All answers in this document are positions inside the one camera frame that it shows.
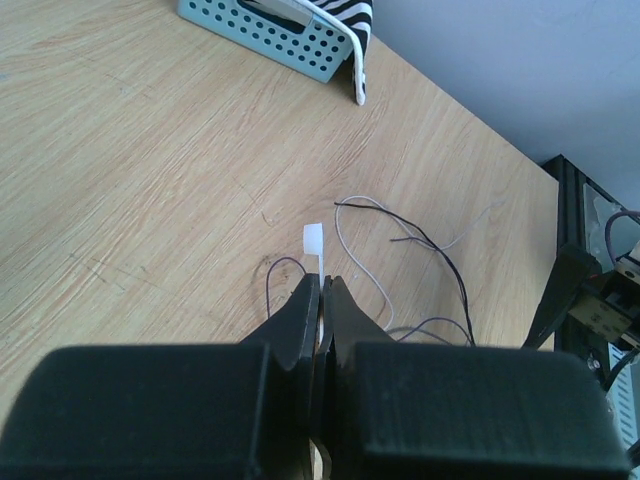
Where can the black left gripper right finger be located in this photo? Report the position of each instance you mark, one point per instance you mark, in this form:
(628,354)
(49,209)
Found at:
(433,411)

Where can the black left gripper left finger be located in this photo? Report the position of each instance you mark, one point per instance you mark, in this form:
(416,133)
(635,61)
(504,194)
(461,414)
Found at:
(182,411)

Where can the white zip tie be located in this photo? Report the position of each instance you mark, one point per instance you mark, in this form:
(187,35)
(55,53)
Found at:
(313,245)

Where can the light blue perforated basket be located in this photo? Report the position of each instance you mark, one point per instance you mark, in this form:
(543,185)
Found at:
(315,48)

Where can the black white striped cloth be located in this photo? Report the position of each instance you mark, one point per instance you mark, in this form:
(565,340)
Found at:
(351,18)

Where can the black cage frame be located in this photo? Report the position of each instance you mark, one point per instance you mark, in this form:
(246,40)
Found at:
(590,305)

